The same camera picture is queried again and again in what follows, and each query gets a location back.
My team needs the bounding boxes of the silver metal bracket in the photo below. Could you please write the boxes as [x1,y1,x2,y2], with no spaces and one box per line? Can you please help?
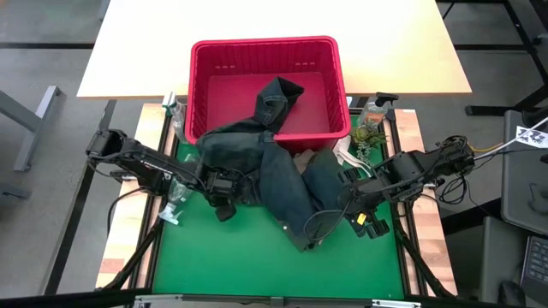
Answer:
[371,299,423,308]
[133,293,183,308]

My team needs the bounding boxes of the white tag black pattern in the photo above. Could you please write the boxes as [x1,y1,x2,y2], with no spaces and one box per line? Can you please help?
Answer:
[515,125,548,150]

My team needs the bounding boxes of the clear spray bottle pale-green trigger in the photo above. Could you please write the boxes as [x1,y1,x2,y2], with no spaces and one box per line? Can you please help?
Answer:
[161,89,188,145]

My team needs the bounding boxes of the red plastic laundry basket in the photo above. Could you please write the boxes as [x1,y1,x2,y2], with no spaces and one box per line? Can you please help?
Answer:
[184,35,352,155]

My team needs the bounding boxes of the light wooden desk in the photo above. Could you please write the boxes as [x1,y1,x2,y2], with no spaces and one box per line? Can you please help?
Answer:
[76,0,473,100]

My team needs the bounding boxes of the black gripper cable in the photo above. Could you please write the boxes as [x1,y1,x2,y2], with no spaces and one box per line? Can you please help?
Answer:
[302,199,344,243]

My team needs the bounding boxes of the tangled black cables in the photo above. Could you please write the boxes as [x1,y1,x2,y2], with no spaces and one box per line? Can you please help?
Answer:
[434,170,472,206]

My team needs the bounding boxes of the yellow cable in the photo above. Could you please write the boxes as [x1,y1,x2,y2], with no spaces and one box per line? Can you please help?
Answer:
[468,142,505,154]

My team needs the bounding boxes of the grey metal desk leg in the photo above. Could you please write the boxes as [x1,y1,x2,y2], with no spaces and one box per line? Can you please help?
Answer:
[0,85,65,173]

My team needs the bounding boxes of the black aluminium table frame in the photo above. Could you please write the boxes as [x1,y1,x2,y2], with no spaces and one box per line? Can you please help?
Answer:
[96,100,458,308]

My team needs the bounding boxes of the black desk frame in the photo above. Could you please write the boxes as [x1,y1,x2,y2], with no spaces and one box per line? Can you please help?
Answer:
[436,0,548,117]

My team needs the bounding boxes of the green table mat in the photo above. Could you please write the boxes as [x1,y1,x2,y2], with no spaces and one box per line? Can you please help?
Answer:
[152,115,406,299]

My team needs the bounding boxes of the cream tote bag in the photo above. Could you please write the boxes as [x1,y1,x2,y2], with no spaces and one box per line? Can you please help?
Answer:
[332,135,374,177]

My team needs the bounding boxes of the beige shirt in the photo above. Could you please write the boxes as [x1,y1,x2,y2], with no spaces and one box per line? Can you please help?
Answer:
[292,148,317,175]

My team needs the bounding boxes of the clear spray bottle white trigger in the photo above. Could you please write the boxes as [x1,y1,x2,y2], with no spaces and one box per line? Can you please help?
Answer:
[157,153,202,226]

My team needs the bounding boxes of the spray bottle black trigger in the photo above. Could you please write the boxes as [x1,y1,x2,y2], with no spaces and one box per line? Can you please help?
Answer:
[357,92,400,128]

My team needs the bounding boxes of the black computer mouse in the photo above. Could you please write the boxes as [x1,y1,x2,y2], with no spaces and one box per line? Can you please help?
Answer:
[497,280,527,307]

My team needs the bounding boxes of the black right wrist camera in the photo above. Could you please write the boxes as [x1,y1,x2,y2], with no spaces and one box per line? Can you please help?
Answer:
[337,167,361,184]

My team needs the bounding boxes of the grey side desk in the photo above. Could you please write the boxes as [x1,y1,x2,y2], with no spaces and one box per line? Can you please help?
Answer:
[478,216,548,308]

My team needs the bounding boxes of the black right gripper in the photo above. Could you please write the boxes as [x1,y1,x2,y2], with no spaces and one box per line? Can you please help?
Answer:
[337,172,392,240]

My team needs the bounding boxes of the artificial succulent plant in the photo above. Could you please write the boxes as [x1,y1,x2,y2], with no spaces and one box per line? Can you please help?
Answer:
[350,121,390,169]

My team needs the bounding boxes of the dark computer keyboard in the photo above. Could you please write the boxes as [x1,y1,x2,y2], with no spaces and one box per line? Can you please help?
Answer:
[520,235,548,296]

